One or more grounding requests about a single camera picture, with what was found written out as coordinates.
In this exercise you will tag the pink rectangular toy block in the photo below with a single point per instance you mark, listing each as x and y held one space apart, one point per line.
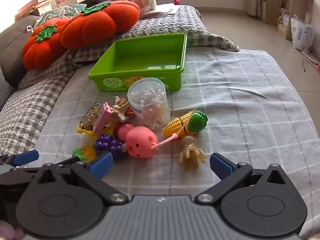
102 117

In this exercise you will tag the beige coral piece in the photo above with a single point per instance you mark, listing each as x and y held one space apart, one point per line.
120 111

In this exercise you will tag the teal leaf pattern pillow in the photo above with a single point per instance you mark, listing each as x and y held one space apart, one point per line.
57 12

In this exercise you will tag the yellow toy pot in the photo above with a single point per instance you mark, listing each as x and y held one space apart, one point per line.
85 131

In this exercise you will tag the wooden bookshelf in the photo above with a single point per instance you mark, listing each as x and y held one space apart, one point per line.
275 2

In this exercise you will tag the large orange pumpkin cushion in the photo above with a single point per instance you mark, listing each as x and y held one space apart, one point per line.
100 25

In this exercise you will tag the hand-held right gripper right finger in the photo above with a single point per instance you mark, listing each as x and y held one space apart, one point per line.
221 165

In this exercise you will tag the orange toy fruit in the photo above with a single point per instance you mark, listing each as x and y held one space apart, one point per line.
87 153

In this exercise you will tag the small orange toy piece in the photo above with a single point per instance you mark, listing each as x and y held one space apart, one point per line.
129 113

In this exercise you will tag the small orange pumpkin cushion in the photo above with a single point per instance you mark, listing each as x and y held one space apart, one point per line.
37 52

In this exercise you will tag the yellow toy corn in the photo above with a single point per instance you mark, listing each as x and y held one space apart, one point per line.
175 125

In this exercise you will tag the light grey plaid sheet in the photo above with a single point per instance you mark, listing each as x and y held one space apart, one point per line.
237 117

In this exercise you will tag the white paper bag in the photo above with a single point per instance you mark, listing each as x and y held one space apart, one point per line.
300 35

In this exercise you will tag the pink rubber pig toy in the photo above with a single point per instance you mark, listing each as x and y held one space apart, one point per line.
140 140

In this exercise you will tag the grey sofa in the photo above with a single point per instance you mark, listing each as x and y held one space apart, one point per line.
12 45

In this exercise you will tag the white paper sheet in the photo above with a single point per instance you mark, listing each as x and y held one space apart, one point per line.
170 8

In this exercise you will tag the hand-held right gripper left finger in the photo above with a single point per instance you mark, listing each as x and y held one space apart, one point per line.
100 165

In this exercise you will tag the translucent yellow hand toy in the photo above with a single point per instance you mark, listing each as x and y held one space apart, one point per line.
190 155

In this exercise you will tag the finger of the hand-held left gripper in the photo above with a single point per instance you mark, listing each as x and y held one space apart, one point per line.
71 164
26 156

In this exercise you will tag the green plastic box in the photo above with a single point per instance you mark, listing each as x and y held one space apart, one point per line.
150 52

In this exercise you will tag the white plush toy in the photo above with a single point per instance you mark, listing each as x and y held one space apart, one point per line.
147 1

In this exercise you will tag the clear cotton swab jar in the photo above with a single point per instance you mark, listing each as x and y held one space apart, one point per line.
150 100

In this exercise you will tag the purple toy grapes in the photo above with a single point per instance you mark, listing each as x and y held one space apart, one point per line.
110 145

